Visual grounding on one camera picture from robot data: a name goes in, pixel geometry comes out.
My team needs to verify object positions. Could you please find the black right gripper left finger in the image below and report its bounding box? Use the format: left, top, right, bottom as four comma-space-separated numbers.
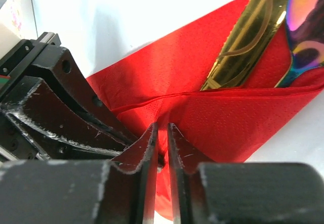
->
1, 123, 158, 223

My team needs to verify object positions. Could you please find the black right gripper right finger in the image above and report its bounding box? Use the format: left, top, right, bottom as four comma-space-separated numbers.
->
168, 123, 323, 223

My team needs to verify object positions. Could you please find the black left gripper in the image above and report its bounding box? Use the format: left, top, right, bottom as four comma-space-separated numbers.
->
1, 32, 138, 160

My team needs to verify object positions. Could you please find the red paper napkin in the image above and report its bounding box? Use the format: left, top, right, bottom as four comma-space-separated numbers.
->
86, 0, 324, 221

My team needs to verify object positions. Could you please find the gold knife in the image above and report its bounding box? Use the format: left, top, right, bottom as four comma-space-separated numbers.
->
201, 0, 288, 91

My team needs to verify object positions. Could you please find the rainbow iridescent spoon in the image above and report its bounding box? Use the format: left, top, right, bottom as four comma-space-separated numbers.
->
275, 0, 323, 88

